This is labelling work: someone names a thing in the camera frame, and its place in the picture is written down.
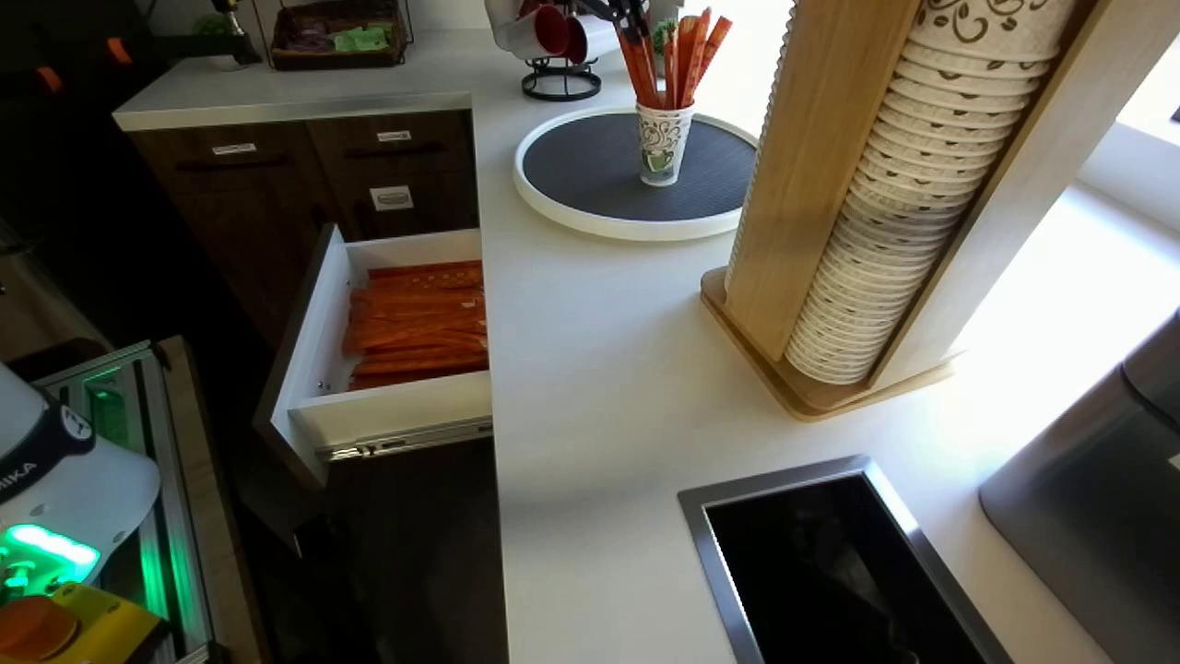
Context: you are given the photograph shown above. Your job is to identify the robot base cart frame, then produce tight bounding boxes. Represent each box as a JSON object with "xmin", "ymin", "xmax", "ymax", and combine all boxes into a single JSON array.
[{"xmin": 0, "ymin": 339, "xmax": 270, "ymax": 664}]

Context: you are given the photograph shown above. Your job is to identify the stack of paper cups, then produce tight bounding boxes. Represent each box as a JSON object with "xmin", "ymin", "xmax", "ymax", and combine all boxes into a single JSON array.
[{"xmin": 785, "ymin": 0, "xmax": 1077, "ymax": 389}]

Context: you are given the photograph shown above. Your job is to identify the wooden paper cup dispenser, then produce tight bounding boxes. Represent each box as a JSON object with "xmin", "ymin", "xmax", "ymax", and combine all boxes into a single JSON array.
[{"xmin": 698, "ymin": 0, "xmax": 1180, "ymax": 422}]

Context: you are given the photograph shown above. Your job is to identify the grey appliance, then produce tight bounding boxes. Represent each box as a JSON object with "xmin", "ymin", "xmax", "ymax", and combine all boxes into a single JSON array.
[{"xmin": 977, "ymin": 311, "xmax": 1180, "ymax": 664}]

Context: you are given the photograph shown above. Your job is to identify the orange chopstick pack in cup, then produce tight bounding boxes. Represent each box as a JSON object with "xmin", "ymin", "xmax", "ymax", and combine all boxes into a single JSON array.
[
  {"xmin": 616, "ymin": 34, "xmax": 661, "ymax": 106},
  {"xmin": 683, "ymin": 20, "xmax": 734, "ymax": 106}
]

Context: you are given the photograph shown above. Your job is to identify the orange chopstick packs in drawer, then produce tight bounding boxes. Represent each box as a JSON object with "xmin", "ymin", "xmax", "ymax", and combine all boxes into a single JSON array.
[{"xmin": 342, "ymin": 263, "xmax": 488, "ymax": 389}]

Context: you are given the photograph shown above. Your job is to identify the dark wooden cabinet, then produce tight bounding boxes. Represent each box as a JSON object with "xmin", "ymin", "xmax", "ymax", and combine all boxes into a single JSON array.
[{"xmin": 136, "ymin": 111, "xmax": 510, "ymax": 664}]

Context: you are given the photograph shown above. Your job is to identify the open white drawer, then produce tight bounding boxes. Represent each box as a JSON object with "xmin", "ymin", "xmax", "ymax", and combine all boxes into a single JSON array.
[{"xmin": 259, "ymin": 225, "xmax": 490, "ymax": 487}]

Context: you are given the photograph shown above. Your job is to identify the orange chopstick pack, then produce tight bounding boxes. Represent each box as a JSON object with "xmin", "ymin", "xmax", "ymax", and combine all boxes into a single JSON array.
[
  {"xmin": 683, "ymin": 20, "xmax": 734, "ymax": 106},
  {"xmin": 616, "ymin": 34, "xmax": 661, "ymax": 106},
  {"xmin": 674, "ymin": 15, "xmax": 702, "ymax": 106}
]

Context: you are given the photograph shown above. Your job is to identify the basket tray with items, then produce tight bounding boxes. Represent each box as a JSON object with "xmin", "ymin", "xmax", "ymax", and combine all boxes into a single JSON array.
[{"xmin": 270, "ymin": 0, "xmax": 409, "ymax": 69}]

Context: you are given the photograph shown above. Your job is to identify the patterned paper cup holder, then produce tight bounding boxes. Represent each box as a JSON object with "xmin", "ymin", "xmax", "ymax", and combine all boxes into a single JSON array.
[{"xmin": 638, "ymin": 106, "xmax": 694, "ymax": 189}]

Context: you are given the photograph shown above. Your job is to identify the black countertop inset bin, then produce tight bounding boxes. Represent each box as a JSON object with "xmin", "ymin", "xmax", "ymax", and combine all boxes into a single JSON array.
[{"xmin": 677, "ymin": 455, "xmax": 1014, "ymax": 664}]

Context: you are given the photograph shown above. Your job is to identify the round white grey turntable tray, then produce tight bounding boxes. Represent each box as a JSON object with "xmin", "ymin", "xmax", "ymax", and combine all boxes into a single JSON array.
[{"xmin": 511, "ymin": 111, "xmax": 757, "ymax": 245}]

